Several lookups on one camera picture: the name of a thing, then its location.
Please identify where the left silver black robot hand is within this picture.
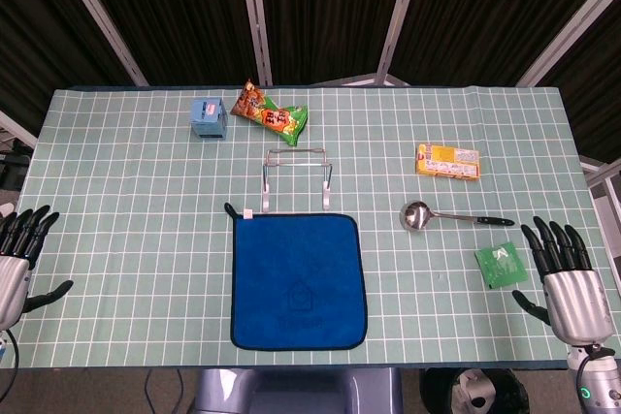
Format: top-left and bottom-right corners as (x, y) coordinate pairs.
(0, 205), (75, 333)

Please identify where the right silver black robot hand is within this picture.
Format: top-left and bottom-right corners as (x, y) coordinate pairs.
(512, 216), (615, 345)

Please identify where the blue towel with black trim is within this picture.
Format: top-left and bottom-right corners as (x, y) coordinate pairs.
(223, 202), (366, 352)

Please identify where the green sachet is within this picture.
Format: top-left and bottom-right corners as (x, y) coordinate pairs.
(474, 241), (529, 291)

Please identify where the black waste bin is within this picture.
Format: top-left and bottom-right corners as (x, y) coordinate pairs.
(419, 367), (530, 414)

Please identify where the green grid tablecloth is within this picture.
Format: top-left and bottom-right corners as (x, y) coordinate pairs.
(0, 85), (607, 370)

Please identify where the yellow flat food box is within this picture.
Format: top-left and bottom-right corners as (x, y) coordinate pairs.
(414, 143), (483, 182)

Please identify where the dark corrugated partition panel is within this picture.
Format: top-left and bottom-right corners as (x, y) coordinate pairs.
(256, 0), (413, 85)
(533, 0), (621, 163)
(65, 0), (266, 86)
(0, 0), (137, 124)
(392, 0), (621, 88)

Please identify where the light blue small carton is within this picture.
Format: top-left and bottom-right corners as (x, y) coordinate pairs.
(188, 97), (229, 143)

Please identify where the grey blue robot torso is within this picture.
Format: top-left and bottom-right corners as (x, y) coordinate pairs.
(193, 367), (404, 414)

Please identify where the orange green snack bag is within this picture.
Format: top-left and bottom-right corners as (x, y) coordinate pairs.
(229, 78), (311, 147)

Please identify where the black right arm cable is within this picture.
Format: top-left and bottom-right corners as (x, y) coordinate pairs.
(574, 343), (615, 389)

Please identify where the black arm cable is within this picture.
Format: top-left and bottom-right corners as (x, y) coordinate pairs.
(574, 343), (615, 389)
(0, 330), (21, 403)

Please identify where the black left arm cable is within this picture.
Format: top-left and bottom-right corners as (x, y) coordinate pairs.
(0, 330), (21, 403)

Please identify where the white partition frame bar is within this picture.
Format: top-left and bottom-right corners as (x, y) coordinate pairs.
(0, 111), (39, 148)
(579, 154), (621, 180)

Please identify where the steel ladle with black handle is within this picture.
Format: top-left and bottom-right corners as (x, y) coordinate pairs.
(400, 200), (515, 235)

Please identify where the white partition post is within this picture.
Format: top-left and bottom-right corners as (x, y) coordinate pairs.
(236, 0), (274, 85)
(516, 0), (621, 88)
(376, 0), (427, 88)
(48, 0), (149, 87)

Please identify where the metal wire rack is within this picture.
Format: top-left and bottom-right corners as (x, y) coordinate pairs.
(260, 146), (335, 214)

